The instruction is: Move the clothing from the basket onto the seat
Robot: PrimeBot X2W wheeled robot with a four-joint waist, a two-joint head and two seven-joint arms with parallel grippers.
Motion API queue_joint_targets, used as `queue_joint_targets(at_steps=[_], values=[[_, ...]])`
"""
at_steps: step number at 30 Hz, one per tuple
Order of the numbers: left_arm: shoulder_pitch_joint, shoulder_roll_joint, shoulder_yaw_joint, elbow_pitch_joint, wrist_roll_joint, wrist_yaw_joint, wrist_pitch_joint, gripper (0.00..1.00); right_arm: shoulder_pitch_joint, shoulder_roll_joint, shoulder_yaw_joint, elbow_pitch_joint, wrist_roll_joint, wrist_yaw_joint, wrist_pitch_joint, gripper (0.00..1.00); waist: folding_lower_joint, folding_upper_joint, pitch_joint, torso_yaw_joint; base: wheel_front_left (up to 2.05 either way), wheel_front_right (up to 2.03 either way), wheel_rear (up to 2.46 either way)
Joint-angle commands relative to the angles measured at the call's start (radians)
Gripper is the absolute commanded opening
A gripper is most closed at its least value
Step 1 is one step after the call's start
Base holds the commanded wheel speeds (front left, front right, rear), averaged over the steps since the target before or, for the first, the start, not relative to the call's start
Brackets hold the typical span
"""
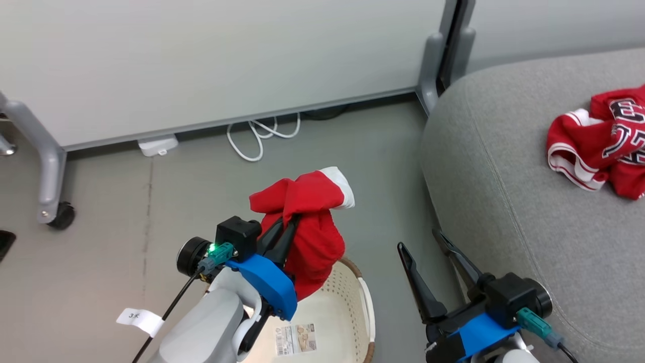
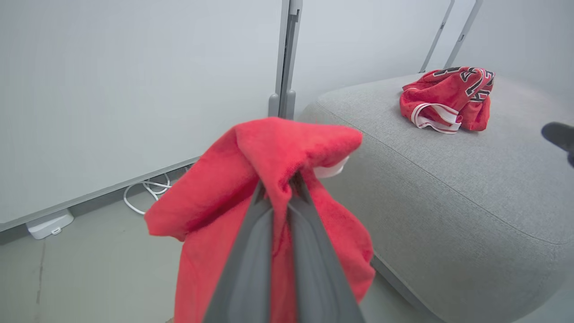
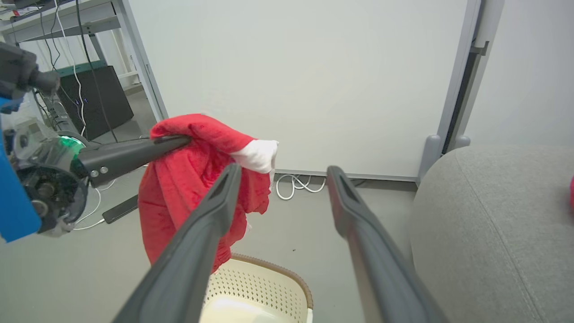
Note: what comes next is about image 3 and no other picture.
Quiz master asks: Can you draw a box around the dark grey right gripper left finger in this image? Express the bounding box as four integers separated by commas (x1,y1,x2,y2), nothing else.
112,163,243,323

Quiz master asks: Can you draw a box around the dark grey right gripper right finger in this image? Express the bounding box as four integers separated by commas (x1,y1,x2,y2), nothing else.
326,166,449,323

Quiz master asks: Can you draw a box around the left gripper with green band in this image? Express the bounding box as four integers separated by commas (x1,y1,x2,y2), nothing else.
11,119,192,237

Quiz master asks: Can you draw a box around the red garment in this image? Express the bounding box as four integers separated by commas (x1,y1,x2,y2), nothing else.
137,113,279,274

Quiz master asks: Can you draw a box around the grey fabric sofa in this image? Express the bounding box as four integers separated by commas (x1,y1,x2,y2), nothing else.
410,144,574,323

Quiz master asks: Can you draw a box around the black flat phone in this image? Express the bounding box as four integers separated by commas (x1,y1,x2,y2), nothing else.
102,194,140,224

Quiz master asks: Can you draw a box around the black computer case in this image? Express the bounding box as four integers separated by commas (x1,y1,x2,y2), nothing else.
55,65,135,141

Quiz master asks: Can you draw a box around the beige plastic laundry basket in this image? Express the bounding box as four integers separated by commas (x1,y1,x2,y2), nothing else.
200,253,314,323

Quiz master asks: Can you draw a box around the grey metal desk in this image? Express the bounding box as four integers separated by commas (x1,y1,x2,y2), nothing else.
0,0,135,81

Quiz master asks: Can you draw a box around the thin white charging cable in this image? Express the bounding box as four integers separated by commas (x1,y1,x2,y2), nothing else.
73,179,116,231

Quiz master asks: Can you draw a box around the black hanging cable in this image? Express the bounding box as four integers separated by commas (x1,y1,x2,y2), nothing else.
75,0,119,143

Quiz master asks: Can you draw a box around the white hanging cable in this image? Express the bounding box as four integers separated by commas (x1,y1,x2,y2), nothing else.
54,0,88,137

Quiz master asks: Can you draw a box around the coiled white cable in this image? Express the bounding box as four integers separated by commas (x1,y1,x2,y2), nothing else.
275,173,327,201

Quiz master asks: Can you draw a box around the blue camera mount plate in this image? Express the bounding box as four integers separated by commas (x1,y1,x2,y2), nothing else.
0,98,42,243

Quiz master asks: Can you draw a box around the grey partition frame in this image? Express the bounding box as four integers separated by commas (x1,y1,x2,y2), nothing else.
114,0,505,183

